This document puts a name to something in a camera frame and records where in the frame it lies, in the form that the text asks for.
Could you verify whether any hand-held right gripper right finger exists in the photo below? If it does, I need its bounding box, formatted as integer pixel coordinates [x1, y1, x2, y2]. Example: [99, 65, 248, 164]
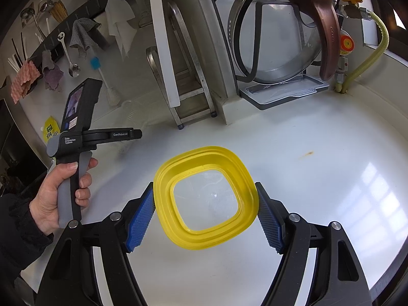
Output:
[255, 182, 373, 306]

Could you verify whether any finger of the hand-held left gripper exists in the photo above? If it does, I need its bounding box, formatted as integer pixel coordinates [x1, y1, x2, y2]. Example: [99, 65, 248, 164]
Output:
[109, 128, 143, 142]

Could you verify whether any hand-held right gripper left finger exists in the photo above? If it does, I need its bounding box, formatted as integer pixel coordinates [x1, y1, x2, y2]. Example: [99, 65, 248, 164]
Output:
[34, 182, 156, 306]

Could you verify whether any yellow square lid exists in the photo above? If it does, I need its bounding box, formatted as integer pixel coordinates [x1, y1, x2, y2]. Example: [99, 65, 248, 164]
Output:
[154, 146, 259, 251]

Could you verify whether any person's left forearm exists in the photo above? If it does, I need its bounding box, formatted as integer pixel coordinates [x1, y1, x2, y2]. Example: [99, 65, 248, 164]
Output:
[0, 193, 54, 273]

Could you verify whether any person's left hand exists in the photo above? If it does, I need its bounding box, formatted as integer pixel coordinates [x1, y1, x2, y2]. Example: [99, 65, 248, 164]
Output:
[29, 158, 99, 236]

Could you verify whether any clear plastic cup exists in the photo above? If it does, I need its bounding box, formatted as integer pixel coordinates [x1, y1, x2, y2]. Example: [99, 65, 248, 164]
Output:
[119, 100, 142, 126]

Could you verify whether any yellow spout pouch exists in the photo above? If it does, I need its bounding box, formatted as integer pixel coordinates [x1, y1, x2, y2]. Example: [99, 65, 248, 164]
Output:
[42, 116, 62, 143]

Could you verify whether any steel spoon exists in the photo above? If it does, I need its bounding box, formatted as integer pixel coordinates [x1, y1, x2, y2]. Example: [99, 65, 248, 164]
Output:
[57, 32, 81, 78]

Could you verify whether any blue white bottle brush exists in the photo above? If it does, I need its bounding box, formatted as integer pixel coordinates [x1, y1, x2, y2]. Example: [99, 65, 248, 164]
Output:
[90, 57, 122, 107]

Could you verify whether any grey purple dishcloth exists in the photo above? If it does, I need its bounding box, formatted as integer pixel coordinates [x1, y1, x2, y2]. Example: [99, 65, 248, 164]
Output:
[41, 50, 65, 92]

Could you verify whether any pink sponge cloth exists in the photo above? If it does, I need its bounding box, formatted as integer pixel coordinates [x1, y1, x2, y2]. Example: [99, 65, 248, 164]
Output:
[10, 61, 41, 104]

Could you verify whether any metal board rack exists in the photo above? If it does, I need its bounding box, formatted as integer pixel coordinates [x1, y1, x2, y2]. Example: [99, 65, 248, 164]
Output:
[146, 1, 218, 130]

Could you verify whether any bundle of white chopsticks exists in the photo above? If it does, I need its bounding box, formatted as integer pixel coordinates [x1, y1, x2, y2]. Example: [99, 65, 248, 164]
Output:
[8, 32, 28, 71]

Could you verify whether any white cloth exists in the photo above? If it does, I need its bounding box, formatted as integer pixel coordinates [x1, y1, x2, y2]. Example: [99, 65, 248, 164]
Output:
[105, 0, 138, 61]

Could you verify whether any white cutting board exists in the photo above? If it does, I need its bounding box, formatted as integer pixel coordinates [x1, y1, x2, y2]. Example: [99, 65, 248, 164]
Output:
[147, 0, 183, 108]

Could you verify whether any black lid rack grey tray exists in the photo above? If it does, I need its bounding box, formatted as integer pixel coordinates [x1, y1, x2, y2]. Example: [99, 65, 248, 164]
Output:
[239, 2, 330, 111]

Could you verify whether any black hook rail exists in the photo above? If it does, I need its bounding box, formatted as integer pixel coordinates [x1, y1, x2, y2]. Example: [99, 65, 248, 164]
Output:
[19, 0, 150, 71]

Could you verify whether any glass pot lid brown handle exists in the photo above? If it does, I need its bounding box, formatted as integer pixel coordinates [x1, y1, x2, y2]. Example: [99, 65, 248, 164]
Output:
[228, 0, 341, 85]

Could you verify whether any yellow gas hose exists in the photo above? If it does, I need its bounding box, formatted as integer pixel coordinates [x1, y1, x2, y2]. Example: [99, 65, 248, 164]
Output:
[337, 10, 390, 94]

